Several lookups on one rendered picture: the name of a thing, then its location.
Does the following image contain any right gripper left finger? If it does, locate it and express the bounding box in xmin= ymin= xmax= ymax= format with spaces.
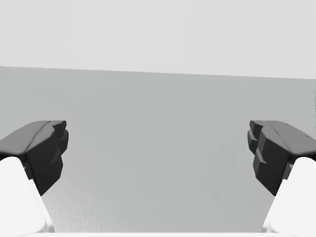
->
xmin=0 ymin=120 xmax=70 ymax=234

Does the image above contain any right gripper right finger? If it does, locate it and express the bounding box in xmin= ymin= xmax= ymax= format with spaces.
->
xmin=247 ymin=119 xmax=316 ymax=234

